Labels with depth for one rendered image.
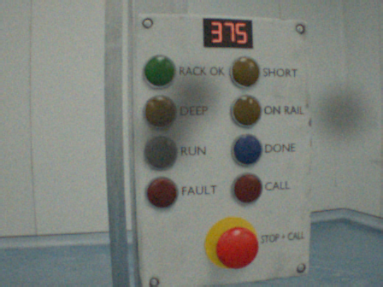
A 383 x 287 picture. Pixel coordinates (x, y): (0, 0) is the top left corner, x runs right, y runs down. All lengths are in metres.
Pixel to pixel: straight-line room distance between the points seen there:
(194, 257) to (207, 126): 0.12
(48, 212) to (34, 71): 1.20
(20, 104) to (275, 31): 3.70
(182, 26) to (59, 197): 3.74
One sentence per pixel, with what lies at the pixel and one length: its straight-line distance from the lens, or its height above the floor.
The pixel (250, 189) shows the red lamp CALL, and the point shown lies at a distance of 0.45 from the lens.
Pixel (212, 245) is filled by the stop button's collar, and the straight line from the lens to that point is 0.45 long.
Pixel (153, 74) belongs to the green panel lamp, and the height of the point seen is 1.10.
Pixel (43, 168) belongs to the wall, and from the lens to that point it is 4.10.
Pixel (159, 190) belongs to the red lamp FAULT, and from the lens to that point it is 0.43.
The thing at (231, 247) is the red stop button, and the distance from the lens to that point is 0.43.
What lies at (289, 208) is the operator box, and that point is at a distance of 0.47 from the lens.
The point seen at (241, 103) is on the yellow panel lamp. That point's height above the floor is 1.07.
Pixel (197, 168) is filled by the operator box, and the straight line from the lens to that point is 0.44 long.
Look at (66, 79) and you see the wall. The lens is 4.10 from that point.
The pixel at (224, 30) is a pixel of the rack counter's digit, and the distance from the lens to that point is 0.45.
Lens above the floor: 1.06
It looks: 3 degrees down
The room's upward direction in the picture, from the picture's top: 1 degrees counter-clockwise
